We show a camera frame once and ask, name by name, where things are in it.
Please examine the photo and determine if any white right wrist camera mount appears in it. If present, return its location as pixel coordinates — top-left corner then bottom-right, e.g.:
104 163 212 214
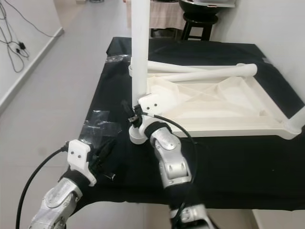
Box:
138 93 167 139

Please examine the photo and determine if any black tablecloth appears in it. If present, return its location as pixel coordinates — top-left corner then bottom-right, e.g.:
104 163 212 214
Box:
71 37 305 210

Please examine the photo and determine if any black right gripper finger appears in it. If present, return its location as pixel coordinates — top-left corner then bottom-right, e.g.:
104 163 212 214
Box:
120 99 137 118

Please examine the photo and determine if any white plastic children table top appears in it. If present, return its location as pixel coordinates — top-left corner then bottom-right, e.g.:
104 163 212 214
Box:
128 64 305 144

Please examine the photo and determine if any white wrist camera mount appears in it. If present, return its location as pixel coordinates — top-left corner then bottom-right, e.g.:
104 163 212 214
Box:
68 139 97 187
138 93 167 139

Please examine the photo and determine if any looped black wall cable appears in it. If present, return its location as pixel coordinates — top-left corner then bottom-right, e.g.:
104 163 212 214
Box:
0 5 31 72

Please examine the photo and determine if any black round bowl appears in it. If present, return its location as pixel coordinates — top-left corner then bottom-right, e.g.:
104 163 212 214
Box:
179 0 220 15

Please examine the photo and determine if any black round stool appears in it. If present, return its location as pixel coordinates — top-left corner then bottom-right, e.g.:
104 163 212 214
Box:
181 13 220 41

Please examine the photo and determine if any beige cloth covered table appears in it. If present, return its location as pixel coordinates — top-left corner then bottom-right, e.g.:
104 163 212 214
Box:
126 0 186 30

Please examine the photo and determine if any thin long black wall cable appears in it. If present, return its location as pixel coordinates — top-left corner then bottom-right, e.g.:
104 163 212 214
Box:
10 0 62 38

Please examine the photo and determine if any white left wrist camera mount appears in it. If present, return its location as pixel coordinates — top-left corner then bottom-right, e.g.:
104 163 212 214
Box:
68 139 97 187

